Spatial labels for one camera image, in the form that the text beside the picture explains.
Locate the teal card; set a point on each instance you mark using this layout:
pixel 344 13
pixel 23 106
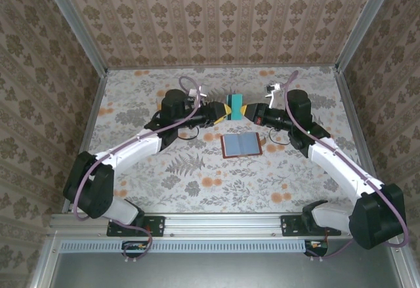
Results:
pixel 235 106

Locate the brown leather card holder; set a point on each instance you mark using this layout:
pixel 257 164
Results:
pixel 249 145

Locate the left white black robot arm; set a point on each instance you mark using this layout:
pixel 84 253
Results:
pixel 134 148

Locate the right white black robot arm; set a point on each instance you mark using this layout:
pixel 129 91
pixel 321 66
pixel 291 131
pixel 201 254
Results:
pixel 338 166

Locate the floral table cover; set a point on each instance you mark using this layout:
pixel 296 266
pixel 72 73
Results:
pixel 229 183

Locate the black connector socket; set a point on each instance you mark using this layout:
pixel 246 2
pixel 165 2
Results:
pixel 315 245
pixel 131 248

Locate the grey metal panel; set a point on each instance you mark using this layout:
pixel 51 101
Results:
pixel 213 271

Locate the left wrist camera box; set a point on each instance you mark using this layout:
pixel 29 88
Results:
pixel 197 94

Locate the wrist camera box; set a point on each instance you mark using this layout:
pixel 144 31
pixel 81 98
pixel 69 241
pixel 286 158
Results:
pixel 197 94
pixel 274 91

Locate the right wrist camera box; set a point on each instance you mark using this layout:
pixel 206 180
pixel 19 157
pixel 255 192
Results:
pixel 274 91

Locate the aluminium side rail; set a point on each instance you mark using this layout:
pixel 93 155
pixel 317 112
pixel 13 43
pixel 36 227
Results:
pixel 352 111
pixel 93 111

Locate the aluminium mounting rail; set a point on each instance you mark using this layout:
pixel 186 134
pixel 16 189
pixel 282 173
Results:
pixel 223 225

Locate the aluminium frame post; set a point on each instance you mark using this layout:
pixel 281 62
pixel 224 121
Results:
pixel 365 22
pixel 76 22

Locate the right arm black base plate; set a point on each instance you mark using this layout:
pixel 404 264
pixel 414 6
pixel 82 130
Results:
pixel 288 225

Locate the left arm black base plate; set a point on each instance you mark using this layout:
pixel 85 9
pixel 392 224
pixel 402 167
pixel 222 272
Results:
pixel 157 225

